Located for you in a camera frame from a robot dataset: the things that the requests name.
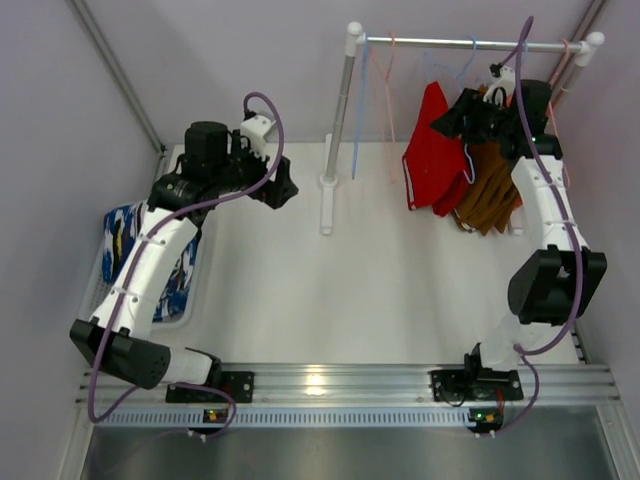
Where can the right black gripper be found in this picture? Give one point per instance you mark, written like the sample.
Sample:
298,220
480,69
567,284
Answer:
470,113

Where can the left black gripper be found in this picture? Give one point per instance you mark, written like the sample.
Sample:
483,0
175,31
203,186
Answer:
273,182

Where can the red garment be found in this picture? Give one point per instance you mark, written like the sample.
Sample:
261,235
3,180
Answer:
434,166

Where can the light blue wire hanger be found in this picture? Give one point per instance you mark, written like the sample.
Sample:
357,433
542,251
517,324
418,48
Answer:
361,101

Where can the blue white patterned shorts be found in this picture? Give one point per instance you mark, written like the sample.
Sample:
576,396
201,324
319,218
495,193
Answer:
121,227

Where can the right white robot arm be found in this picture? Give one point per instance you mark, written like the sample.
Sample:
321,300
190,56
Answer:
553,287

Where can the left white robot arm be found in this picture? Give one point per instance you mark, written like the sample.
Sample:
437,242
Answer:
215,162

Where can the empty pink hanger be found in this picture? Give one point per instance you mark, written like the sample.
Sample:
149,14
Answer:
550,109

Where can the brown garment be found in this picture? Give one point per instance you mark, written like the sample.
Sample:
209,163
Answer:
490,201

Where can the silver clothes rack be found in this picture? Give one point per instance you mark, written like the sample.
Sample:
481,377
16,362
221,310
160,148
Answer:
583,52

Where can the white plastic basket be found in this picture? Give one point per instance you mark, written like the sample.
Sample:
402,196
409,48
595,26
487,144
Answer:
97,290

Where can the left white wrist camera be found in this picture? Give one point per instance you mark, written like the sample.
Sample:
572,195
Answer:
256,130

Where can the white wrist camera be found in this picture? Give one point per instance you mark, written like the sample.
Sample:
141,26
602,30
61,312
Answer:
256,130
502,82

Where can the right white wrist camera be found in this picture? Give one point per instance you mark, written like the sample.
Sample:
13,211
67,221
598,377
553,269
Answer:
502,82

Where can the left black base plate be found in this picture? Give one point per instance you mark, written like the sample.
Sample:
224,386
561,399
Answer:
239,385

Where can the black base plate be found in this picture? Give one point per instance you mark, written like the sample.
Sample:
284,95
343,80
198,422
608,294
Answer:
239,385
456,386

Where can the grey slotted cable duct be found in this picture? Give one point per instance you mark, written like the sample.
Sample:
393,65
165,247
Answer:
261,417

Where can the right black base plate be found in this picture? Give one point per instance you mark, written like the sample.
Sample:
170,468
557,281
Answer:
456,386

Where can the aluminium mounting rail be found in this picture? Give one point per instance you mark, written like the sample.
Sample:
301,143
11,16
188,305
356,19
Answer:
408,385

